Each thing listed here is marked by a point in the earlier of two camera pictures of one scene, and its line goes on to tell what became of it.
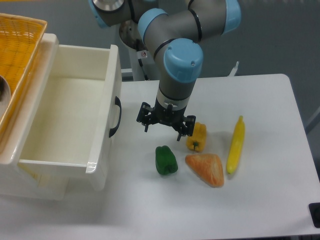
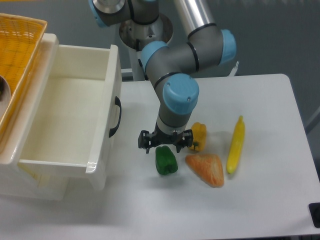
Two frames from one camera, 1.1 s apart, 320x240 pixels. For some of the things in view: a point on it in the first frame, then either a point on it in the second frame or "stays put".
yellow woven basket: x=21 y=39 stays put
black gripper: x=168 y=116 → x=159 y=137
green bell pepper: x=166 y=162 stays put
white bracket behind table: x=234 y=70 stays put
